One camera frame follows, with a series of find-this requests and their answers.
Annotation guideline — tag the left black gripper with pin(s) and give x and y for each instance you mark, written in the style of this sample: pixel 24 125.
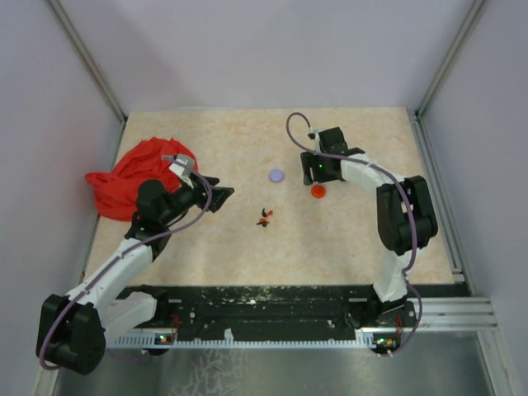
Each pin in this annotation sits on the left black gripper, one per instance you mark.
pixel 219 195

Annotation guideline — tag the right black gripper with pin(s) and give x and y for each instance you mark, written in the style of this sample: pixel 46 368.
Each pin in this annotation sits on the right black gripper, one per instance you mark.
pixel 308 161

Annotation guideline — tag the lilac earbud charging case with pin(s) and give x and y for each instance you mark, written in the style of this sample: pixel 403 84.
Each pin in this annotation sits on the lilac earbud charging case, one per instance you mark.
pixel 276 175

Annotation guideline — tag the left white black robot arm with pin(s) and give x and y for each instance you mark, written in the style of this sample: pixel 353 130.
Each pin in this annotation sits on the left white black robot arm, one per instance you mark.
pixel 75 329

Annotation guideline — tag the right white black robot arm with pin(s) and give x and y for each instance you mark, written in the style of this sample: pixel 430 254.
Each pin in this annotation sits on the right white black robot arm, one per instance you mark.
pixel 406 220

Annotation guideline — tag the orange round case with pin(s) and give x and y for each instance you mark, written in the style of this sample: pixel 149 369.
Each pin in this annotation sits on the orange round case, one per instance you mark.
pixel 318 191

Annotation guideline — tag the red crumpled cloth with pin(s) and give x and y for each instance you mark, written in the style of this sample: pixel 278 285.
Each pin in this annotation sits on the red crumpled cloth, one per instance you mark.
pixel 116 192

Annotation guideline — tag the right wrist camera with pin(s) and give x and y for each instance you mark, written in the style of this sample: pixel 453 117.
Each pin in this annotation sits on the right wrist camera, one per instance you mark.
pixel 314 135

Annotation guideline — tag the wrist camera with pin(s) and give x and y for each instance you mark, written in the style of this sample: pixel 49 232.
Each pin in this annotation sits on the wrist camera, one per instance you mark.
pixel 314 135
pixel 180 165

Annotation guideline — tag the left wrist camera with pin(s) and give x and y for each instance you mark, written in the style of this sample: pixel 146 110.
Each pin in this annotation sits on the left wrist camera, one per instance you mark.
pixel 180 165

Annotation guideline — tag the right aluminium frame post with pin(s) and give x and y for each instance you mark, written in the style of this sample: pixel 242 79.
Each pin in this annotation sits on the right aluminium frame post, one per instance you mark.
pixel 467 27

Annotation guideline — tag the aluminium frame post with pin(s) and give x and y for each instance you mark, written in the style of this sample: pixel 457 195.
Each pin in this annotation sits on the aluminium frame post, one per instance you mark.
pixel 93 70
pixel 467 27

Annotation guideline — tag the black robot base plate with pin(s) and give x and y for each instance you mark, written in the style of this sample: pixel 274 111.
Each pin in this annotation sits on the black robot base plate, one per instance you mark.
pixel 283 313

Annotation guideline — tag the aluminium rail right side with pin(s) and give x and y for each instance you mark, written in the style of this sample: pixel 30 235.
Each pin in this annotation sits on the aluminium rail right side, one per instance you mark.
pixel 470 313

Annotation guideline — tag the left aluminium frame post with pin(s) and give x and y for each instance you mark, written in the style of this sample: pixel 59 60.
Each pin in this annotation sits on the left aluminium frame post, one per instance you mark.
pixel 93 70

